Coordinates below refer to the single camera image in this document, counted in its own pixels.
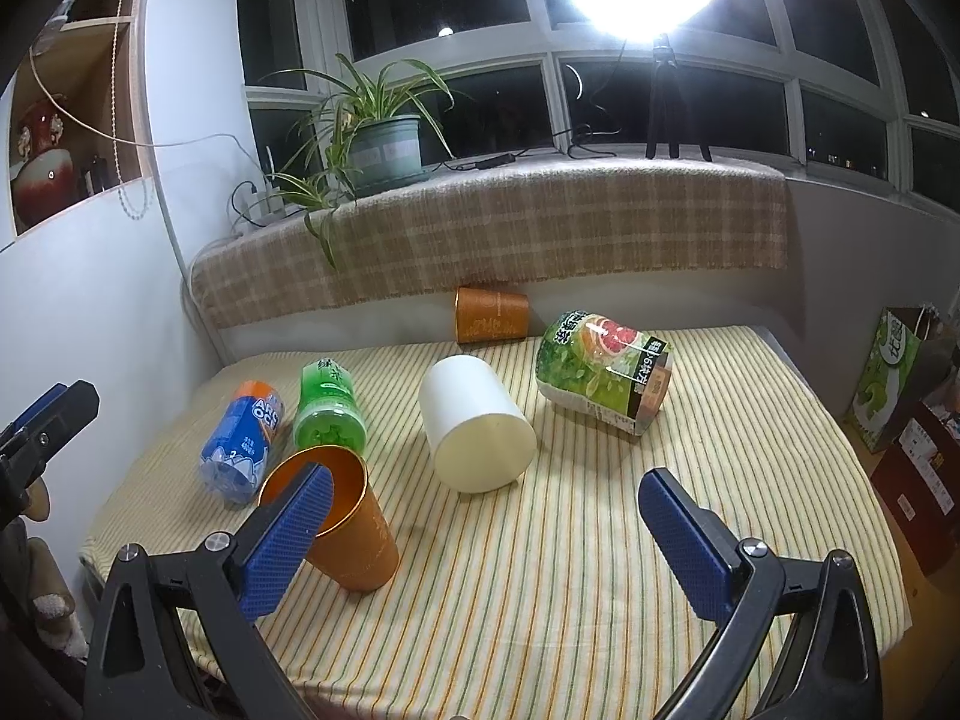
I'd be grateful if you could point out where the orange patterned paper cup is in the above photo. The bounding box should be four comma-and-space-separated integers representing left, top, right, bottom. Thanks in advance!
259, 445, 398, 593

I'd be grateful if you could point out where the white plastic cup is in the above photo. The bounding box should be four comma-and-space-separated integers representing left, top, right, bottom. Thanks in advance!
418, 355, 539, 494

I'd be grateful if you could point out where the blue orange-capped bottle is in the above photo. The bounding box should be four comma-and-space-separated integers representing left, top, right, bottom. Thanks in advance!
199, 380, 285, 505

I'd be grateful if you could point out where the green plastic bottle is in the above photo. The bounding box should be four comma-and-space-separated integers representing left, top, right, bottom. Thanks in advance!
291, 358, 368, 455

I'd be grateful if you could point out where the striped yellow mattress cover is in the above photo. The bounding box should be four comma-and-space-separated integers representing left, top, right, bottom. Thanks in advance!
79, 325, 913, 717

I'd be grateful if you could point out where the green grapefruit tea container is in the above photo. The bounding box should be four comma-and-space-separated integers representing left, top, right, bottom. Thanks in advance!
535, 310, 674, 436

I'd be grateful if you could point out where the dark red cardboard box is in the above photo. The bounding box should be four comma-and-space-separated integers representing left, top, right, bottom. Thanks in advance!
871, 403, 958, 575

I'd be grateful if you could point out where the red white ceramic jar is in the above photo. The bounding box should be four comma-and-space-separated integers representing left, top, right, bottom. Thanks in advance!
11, 99, 78, 227

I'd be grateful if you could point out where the plaid brown blanket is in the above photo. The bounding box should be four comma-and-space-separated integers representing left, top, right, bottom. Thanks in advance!
190, 158, 789, 328

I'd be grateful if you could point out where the potted spider plant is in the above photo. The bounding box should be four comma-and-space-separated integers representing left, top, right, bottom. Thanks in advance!
268, 54, 455, 266

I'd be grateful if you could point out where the black tripod stand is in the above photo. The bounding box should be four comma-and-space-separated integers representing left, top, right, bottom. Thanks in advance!
644, 34, 713, 163

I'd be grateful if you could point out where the white beaded cord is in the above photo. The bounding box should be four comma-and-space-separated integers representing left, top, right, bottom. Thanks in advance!
107, 0, 152, 223

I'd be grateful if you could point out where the black cable on sill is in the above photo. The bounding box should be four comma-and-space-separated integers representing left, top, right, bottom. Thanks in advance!
429, 62, 628, 174

